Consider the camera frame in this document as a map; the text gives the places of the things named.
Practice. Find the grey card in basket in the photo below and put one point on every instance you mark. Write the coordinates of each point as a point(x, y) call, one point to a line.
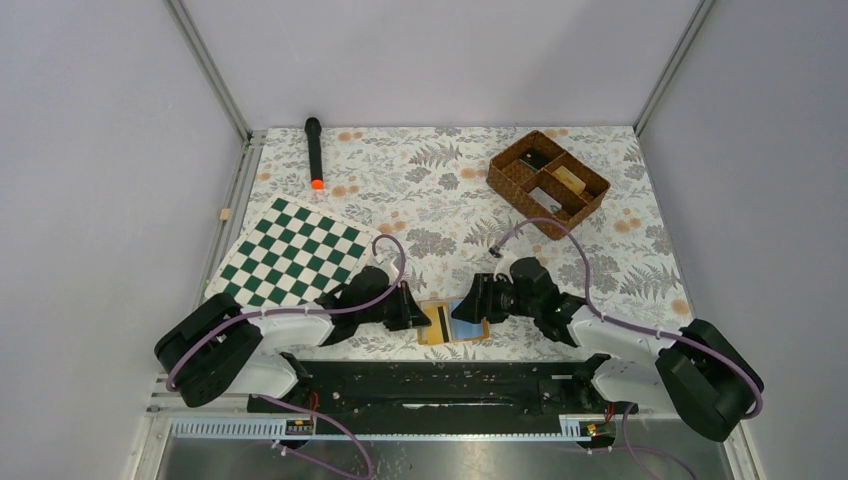
point(546, 200)

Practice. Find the black marker orange cap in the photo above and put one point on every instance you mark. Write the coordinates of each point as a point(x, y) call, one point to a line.
point(313, 131)

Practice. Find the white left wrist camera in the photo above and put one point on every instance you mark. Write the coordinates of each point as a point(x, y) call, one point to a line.
point(394, 268)

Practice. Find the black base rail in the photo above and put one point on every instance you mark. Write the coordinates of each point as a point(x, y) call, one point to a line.
point(451, 398)

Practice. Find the floral patterned table mat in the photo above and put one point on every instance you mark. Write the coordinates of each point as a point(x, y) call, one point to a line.
point(426, 186)

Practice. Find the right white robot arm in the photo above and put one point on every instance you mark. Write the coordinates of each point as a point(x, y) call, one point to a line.
point(694, 372)

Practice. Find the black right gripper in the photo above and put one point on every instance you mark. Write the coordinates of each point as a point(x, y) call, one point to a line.
point(479, 303)

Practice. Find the yellow block in basket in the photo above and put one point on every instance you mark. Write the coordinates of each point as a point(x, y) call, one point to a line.
point(570, 180)

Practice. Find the green white chessboard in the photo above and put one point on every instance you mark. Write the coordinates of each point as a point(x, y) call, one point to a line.
point(291, 253)

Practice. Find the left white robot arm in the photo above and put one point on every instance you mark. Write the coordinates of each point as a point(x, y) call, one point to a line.
point(223, 347)

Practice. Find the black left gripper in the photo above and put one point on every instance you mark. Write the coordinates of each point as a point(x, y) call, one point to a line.
point(409, 314)

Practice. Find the brown woven divided basket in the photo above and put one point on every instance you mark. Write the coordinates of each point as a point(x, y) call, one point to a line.
point(513, 181)

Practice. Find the black item in basket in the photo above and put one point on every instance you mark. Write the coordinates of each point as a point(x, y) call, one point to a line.
point(534, 159)

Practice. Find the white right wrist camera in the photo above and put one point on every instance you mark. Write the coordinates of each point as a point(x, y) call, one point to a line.
point(505, 260)

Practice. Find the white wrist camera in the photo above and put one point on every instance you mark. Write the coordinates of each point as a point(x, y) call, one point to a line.
point(394, 268)
point(505, 260)

